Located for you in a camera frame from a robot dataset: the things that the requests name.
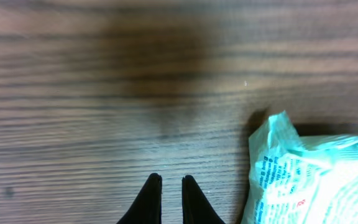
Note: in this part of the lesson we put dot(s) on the teal tissue pack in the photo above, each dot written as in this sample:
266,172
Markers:
301,179

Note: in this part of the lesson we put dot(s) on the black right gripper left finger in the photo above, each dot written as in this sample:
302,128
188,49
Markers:
147,206

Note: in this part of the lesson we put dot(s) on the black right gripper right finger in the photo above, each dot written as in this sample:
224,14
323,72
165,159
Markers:
195,205

